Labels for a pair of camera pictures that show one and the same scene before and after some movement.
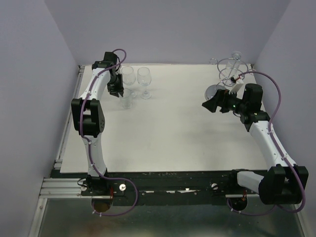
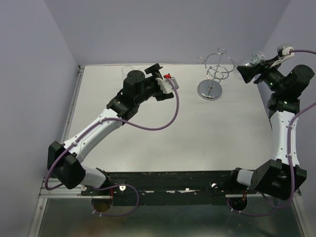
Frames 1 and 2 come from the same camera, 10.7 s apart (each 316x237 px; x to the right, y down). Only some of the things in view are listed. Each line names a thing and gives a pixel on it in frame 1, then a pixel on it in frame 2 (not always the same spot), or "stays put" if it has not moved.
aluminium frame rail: [59, 188] stays put
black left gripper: [119, 88] -> [154, 71]
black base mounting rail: [164, 188] stays put
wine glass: [233, 66] -> [256, 57]
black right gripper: [221, 95] -> [248, 72]
